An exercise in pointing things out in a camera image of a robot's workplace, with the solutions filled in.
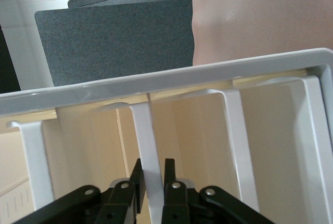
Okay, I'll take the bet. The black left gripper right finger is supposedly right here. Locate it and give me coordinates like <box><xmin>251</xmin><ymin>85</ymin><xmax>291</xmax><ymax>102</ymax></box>
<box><xmin>161</xmin><ymin>158</ymin><xmax>274</xmax><ymax>224</ymax></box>

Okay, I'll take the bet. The brown table cover sheet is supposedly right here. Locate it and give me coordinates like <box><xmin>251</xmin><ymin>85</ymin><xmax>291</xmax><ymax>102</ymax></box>
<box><xmin>190</xmin><ymin>0</ymin><xmax>333</xmax><ymax>67</ymax></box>

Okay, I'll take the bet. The white drawer cabinet shell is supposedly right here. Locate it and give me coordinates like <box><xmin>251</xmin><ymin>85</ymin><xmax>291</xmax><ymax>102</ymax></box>
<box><xmin>0</xmin><ymin>48</ymin><xmax>333</xmax><ymax>224</ymax></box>

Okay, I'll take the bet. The black flat panel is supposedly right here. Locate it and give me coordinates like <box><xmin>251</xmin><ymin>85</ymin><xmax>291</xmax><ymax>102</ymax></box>
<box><xmin>0</xmin><ymin>28</ymin><xmax>21</xmax><ymax>93</ymax></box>

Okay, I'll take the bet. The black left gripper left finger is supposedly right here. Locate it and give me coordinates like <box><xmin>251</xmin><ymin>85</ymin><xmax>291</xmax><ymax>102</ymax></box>
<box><xmin>15</xmin><ymin>158</ymin><xmax>145</xmax><ymax>224</ymax></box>

